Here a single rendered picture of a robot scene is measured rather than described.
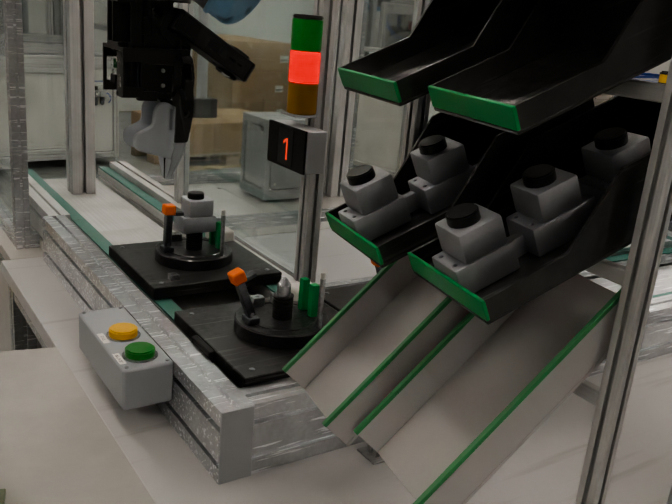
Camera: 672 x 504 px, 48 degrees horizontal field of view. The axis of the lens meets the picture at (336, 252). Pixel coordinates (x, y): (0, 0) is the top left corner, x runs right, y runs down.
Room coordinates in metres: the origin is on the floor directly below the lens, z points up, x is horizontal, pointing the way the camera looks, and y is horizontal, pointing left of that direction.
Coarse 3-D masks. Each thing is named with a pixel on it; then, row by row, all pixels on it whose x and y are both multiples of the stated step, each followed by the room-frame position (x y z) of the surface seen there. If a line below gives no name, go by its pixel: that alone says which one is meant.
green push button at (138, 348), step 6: (138, 342) 0.94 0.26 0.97; (144, 342) 0.94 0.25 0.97; (126, 348) 0.92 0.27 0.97; (132, 348) 0.92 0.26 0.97; (138, 348) 0.92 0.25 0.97; (144, 348) 0.92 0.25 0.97; (150, 348) 0.92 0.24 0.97; (126, 354) 0.91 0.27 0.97; (132, 354) 0.90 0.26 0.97; (138, 354) 0.91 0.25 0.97; (144, 354) 0.91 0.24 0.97; (150, 354) 0.91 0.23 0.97; (138, 360) 0.90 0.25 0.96
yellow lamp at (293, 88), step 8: (288, 88) 1.25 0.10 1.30; (296, 88) 1.23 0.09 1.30; (304, 88) 1.23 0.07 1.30; (312, 88) 1.24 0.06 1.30; (288, 96) 1.25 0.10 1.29; (296, 96) 1.23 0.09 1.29; (304, 96) 1.23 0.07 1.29; (312, 96) 1.24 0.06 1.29; (288, 104) 1.24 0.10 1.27; (296, 104) 1.23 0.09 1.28; (304, 104) 1.23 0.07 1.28; (312, 104) 1.24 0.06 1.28; (288, 112) 1.24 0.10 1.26; (296, 112) 1.23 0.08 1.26; (304, 112) 1.23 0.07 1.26; (312, 112) 1.24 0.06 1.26
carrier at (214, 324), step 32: (288, 288) 1.02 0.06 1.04; (320, 288) 1.00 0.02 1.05; (192, 320) 1.03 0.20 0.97; (224, 320) 1.04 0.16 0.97; (256, 320) 0.99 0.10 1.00; (288, 320) 1.02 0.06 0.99; (320, 320) 1.00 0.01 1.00; (224, 352) 0.93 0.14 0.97; (256, 352) 0.94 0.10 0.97; (288, 352) 0.95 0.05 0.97
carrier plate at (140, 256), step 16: (112, 256) 1.32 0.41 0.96; (128, 256) 1.29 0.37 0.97; (144, 256) 1.30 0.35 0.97; (240, 256) 1.35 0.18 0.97; (256, 256) 1.36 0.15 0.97; (128, 272) 1.25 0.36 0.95; (144, 272) 1.22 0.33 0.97; (160, 272) 1.22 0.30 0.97; (192, 272) 1.24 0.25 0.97; (208, 272) 1.24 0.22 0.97; (224, 272) 1.25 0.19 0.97; (256, 272) 1.27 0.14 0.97; (272, 272) 1.27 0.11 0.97; (144, 288) 1.18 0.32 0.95; (160, 288) 1.15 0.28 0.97; (176, 288) 1.17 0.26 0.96; (192, 288) 1.18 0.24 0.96; (208, 288) 1.20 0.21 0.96; (224, 288) 1.22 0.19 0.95
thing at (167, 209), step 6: (162, 204) 1.29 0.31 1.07; (168, 204) 1.28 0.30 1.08; (162, 210) 1.28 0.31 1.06; (168, 210) 1.27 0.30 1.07; (174, 210) 1.28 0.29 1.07; (168, 216) 1.28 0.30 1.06; (168, 222) 1.28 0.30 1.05; (168, 228) 1.28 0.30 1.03; (168, 234) 1.28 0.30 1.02; (168, 240) 1.28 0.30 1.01
